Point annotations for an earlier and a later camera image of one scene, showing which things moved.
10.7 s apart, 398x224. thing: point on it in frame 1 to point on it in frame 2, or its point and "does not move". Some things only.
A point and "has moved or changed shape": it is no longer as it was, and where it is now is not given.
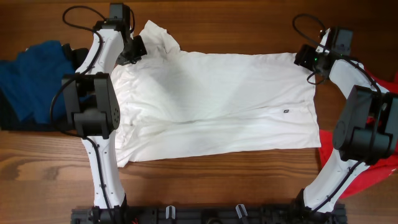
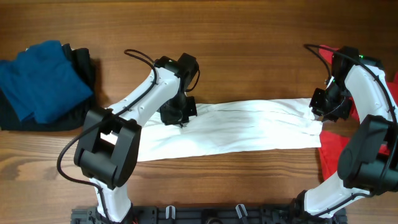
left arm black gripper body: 132,50 to 178,110
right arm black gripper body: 309,58 to 332,103
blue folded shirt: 30,82 does not move
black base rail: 206,214 does not move
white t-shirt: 175,102 has moved or changed shape
